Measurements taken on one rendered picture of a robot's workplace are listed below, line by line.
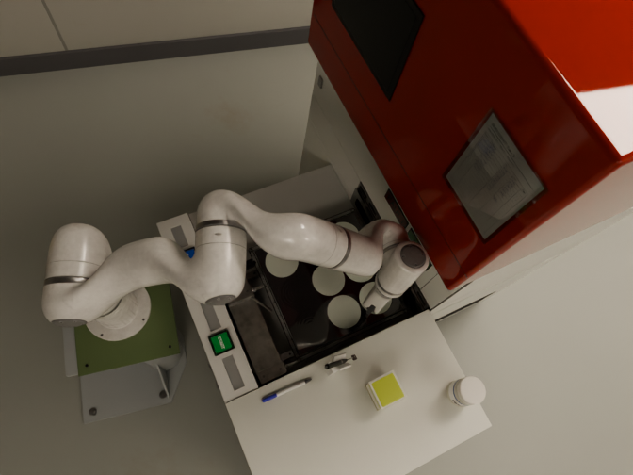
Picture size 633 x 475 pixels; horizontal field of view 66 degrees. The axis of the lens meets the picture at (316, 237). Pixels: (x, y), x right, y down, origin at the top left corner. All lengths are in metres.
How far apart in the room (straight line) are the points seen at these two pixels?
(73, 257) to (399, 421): 0.90
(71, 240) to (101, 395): 1.29
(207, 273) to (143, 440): 1.51
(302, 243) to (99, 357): 0.86
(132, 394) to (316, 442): 1.19
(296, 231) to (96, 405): 1.67
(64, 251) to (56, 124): 1.84
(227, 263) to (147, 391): 1.48
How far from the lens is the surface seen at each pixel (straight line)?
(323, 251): 0.91
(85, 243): 1.20
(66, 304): 1.15
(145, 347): 1.53
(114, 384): 2.38
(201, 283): 0.93
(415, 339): 1.43
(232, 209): 0.94
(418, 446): 1.41
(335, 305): 1.47
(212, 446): 2.31
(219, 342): 1.37
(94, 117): 2.95
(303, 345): 1.43
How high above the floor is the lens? 2.31
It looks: 67 degrees down
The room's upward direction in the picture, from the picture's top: 18 degrees clockwise
